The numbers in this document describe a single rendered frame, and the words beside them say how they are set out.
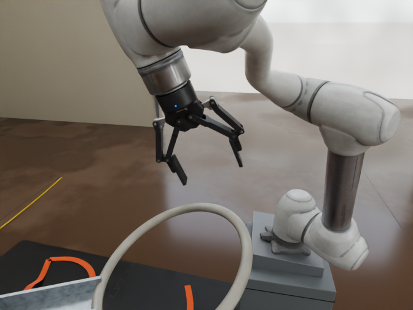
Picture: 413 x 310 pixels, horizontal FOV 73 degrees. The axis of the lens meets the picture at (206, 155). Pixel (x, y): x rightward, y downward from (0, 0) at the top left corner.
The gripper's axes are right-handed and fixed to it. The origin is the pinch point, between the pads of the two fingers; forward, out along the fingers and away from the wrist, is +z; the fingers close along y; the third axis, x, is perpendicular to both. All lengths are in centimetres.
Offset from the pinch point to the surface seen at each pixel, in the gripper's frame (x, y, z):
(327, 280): -25, -20, 88
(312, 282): -24, -13, 85
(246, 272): 8.9, 0.8, 25.4
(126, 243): -12.9, 40.7, 25.6
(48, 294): 4, 59, 21
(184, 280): -85, 78, 140
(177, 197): -204, 100, 145
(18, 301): 6, 66, 18
